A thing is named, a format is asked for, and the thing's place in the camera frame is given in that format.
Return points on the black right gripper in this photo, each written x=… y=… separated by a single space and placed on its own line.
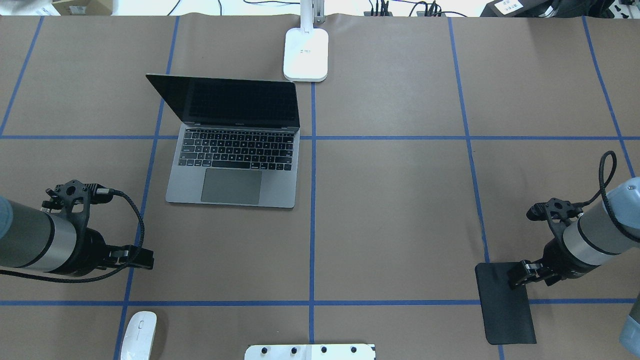
x=556 y=256

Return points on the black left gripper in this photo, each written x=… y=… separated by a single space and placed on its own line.
x=89 y=251

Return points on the black mouse pad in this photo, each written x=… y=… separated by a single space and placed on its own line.
x=506 y=311

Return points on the white computer mouse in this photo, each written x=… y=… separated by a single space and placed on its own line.
x=137 y=342

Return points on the grey laptop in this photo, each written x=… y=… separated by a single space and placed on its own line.
x=238 y=142

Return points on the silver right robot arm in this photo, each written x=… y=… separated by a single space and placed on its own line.
x=584 y=238

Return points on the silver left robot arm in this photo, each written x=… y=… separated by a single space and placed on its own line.
x=34 y=240

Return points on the cardboard box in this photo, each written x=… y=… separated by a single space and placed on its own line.
x=84 y=7

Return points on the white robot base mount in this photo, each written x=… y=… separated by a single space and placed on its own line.
x=327 y=351

